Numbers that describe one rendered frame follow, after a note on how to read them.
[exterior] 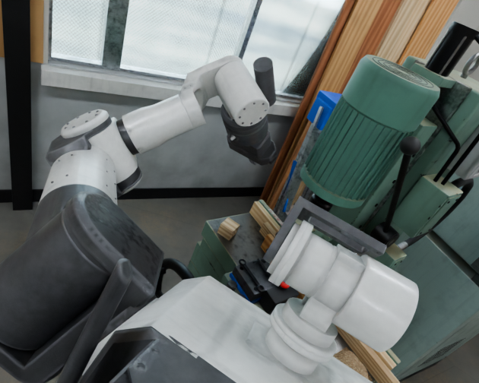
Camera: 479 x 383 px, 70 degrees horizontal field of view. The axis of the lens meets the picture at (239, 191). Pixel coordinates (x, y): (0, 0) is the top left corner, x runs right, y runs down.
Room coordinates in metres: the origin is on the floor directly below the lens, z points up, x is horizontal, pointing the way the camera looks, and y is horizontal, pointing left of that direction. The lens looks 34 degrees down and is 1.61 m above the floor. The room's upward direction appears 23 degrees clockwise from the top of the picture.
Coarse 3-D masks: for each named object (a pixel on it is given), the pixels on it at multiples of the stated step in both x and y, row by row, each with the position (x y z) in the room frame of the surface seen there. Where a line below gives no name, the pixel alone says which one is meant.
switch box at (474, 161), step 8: (472, 136) 0.91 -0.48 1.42; (464, 144) 0.92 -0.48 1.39; (464, 152) 0.91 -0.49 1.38; (472, 152) 0.90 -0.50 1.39; (456, 160) 0.91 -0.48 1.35; (464, 160) 0.90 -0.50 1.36; (472, 160) 0.89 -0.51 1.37; (448, 168) 0.91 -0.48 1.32; (464, 168) 0.89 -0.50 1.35; (472, 168) 0.88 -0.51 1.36; (464, 176) 0.88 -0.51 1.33; (472, 176) 0.90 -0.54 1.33
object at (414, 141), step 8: (408, 136) 0.63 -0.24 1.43; (400, 144) 0.63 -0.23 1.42; (408, 144) 0.62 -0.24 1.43; (416, 144) 0.62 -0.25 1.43; (408, 152) 0.61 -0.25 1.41; (416, 152) 0.62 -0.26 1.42; (408, 160) 0.64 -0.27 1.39; (400, 168) 0.66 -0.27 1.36; (400, 176) 0.67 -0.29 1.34; (400, 184) 0.68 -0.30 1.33; (400, 192) 0.70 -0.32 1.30; (392, 200) 0.71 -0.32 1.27; (392, 208) 0.72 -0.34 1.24; (392, 216) 0.74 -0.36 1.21; (384, 224) 0.80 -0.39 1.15; (376, 232) 0.79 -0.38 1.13; (384, 232) 0.78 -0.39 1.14; (392, 232) 0.79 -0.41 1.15; (384, 240) 0.77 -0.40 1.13; (392, 240) 0.78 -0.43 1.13
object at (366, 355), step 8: (264, 224) 0.87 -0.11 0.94; (264, 232) 0.86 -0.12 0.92; (272, 232) 0.85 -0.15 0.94; (344, 336) 0.61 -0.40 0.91; (352, 336) 0.60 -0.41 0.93; (352, 344) 0.59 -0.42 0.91; (360, 344) 0.58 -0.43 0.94; (360, 352) 0.57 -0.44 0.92; (368, 352) 0.56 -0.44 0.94; (360, 360) 0.56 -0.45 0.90; (368, 360) 0.55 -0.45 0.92; (376, 360) 0.55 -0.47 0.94; (368, 368) 0.55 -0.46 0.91; (376, 368) 0.54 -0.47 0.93; (384, 368) 0.54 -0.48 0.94; (376, 376) 0.53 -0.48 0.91; (384, 376) 0.52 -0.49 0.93; (392, 376) 0.53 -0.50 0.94
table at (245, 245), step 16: (208, 224) 0.81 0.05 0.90; (240, 224) 0.87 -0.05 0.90; (256, 224) 0.90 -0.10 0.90; (208, 240) 0.79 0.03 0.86; (224, 240) 0.77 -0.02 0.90; (240, 240) 0.80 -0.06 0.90; (256, 240) 0.83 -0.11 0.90; (224, 256) 0.73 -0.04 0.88; (240, 256) 0.73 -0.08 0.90; (256, 256) 0.76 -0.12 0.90; (336, 352) 0.56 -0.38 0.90
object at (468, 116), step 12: (408, 60) 0.99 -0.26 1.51; (420, 60) 0.99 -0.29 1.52; (456, 72) 1.07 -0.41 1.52; (468, 84) 0.91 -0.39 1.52; (468, 96) 0.87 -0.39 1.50; (468, 108) 0.86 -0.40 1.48; (456, 120) 0.86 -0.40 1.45; (468, 120) 0.86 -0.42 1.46; (444, 132) 0.87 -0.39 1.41; (456, 132) 0.85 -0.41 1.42; (468, 132) 0.90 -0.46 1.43; (432, 144) 0.87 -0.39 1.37; (444, 144) 0.86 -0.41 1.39; (432, 156) 0.86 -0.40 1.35; (444, 156) 0.87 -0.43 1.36; (420, 168) 0.86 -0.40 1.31; (432, 168) 0.86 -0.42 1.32; (408, 180) 0.87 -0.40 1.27; (408, 192) 0.85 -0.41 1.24; (384, 204) 0.87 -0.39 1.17; (384, 216) 0.86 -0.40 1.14; (372, 228) 0.86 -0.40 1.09; (396, 228) 0.94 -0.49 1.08
